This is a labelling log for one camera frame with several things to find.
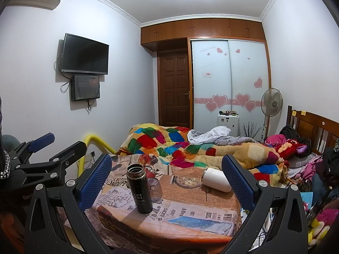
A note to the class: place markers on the white cup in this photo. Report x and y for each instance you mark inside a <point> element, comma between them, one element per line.
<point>215,180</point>

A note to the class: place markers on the yellow bent pipe rail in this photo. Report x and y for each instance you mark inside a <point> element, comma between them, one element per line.
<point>98,142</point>

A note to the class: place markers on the grey checked sheet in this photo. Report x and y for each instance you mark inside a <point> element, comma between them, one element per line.
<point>209,135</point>

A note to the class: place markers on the wooden wardrobe with sliding doors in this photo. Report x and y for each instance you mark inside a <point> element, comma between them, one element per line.
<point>230,79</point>

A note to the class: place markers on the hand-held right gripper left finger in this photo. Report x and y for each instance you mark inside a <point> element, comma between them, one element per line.
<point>96,184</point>

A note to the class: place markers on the dried twig decoration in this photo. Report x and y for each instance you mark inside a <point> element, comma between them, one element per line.
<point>251,131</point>

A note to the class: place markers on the small black wall monitor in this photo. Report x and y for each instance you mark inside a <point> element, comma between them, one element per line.
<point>85,87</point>

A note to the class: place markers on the black thermos bottle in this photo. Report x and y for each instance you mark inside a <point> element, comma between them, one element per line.
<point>139,190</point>

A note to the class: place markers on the newspaper print tablecloth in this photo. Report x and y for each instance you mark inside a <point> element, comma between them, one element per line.
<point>182,211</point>

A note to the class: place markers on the white air conditioner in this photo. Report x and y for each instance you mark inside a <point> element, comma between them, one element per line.
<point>34,1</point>

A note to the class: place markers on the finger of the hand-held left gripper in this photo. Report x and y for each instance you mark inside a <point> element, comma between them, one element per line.
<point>69,153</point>
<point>42,140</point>

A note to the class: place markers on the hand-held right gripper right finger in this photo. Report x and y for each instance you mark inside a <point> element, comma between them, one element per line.
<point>239,184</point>

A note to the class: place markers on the wooden bed headboard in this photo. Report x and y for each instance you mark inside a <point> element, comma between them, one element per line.
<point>315,127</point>

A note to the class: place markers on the small clear glass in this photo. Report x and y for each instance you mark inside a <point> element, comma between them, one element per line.
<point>154,186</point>

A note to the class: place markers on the white standing fan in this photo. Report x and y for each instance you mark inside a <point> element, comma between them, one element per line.
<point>271,101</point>

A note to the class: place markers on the brown wooden door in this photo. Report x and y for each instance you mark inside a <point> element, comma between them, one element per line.
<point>174,90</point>

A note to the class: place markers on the yellow plush toy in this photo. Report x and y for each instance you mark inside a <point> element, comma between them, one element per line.
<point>317,229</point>

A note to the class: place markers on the black wall television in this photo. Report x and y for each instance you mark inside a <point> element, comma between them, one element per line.
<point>85,54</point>

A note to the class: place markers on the colourful patchwork blanket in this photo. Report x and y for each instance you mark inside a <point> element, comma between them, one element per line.
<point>169,144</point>

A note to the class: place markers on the clear glass ashtray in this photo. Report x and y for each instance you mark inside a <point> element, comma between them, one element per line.
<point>188,182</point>

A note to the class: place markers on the red plush toy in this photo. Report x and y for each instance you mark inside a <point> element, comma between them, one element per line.
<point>290,149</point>

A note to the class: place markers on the pile of clothes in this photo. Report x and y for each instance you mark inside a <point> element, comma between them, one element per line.
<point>321,174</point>

